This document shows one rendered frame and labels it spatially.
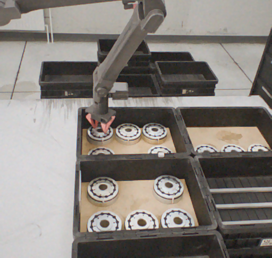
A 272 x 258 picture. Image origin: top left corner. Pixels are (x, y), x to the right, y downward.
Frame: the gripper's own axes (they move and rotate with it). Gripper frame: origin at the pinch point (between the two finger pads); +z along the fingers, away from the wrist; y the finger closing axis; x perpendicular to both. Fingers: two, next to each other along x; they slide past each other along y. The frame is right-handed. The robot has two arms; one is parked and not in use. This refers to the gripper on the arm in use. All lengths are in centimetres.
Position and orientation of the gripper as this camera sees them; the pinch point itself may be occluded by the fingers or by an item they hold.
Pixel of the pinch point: (100, 129)
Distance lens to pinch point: 134.6
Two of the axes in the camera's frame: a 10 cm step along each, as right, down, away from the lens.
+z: -0.8, 7.9, 6.1
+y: -8.6, -3.6, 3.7
